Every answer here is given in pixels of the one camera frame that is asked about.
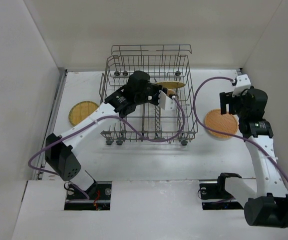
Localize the orange woven plate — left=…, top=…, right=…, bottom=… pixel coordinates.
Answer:
left=204, top=109, right=238, bottom=135
left=162, top=88, right=176, bottom=98

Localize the yellow woven plate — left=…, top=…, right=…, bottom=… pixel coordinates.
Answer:
left=68, top=101, right=99, bottom=127
left=156, top=81, right=186, bottom=89

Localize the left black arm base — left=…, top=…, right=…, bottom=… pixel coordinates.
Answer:
left=64, top=170, right=112, bottom=211

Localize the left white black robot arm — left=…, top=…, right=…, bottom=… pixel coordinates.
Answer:
left=45, top=70, right=175, bottom=191

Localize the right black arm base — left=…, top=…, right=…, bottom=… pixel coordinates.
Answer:
left=197, top=172, right=244, bottom=211

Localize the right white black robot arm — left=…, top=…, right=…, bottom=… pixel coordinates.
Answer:
left=220, top=87, right=288, bottom=228

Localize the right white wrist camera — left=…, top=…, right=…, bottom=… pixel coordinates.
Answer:
left=232, top=74, right=251, bottom=97

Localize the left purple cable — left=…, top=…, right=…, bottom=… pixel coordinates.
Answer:
left=27, top=96, right=186, bottom=201

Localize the purple cable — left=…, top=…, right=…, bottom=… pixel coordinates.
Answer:
left=193, top=76, right=288, bottom=226
left=27, top=96, right=186, bottom=201

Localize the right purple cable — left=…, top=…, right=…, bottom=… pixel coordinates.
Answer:
left=193, top=76, right=288, bottom=226

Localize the grey wire dish rack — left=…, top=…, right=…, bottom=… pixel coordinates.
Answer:
left=99, top=44, right=198, bottom=146

